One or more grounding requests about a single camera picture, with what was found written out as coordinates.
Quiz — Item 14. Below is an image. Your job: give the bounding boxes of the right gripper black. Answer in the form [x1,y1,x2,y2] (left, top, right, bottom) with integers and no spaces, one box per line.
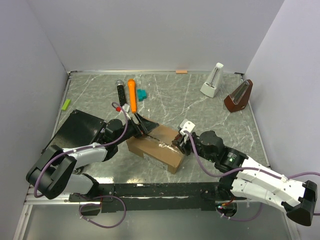
[172,131,217,163]

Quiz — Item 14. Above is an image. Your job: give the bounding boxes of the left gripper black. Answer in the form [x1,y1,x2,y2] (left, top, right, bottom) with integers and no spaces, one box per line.
[115,112,159,145]

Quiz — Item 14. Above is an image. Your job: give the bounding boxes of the red black utility knife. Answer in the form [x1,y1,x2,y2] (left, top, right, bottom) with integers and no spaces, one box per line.
[171,133,184,151]

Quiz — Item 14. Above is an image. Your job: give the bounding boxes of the brown cardboard express box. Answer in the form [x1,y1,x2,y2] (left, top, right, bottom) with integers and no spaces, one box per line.
[126,125,185,174]

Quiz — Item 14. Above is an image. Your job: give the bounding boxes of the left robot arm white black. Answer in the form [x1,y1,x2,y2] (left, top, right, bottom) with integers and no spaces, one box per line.
[26,112,159,201]

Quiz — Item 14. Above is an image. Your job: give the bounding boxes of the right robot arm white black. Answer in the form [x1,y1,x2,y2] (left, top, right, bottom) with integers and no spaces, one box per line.
[172,130,318,227]

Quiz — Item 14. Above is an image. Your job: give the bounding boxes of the teal plastic block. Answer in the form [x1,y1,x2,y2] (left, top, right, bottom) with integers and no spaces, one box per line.
[137,89,147,102]

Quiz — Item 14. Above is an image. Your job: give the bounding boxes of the black microphone silver head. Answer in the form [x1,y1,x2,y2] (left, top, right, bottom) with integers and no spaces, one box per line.
[115,79,127,107]

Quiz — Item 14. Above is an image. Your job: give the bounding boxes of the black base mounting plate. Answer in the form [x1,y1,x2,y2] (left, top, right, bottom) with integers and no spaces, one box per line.
[68,182,247,213]

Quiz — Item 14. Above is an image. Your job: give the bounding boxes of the black speaker case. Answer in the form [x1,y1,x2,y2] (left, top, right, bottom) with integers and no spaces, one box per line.
[45,109,107,149]

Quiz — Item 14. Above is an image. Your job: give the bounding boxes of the brown wooden metronome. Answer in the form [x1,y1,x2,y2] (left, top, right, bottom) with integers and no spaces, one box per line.
[224,79,253,113]

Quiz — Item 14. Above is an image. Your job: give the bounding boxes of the white metronome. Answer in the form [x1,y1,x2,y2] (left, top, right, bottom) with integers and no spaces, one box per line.
[200,62,224,98]

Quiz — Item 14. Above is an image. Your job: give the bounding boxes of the green plastic block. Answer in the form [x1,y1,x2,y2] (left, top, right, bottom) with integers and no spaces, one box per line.
[61,99,71,111]

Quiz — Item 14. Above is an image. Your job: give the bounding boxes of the orange tape piece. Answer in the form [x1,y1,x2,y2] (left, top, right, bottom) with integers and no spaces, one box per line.
[175,70,188,74]

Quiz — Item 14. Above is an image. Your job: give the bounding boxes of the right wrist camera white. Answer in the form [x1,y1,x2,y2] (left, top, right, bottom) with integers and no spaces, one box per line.
[179,119,196,144]

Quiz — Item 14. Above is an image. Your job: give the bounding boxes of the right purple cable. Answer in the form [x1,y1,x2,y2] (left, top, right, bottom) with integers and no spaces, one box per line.
[188,133,320,222]

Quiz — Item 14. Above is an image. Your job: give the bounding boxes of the aluminium rail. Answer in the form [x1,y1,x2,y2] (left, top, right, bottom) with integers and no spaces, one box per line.
[23,183,76,206]

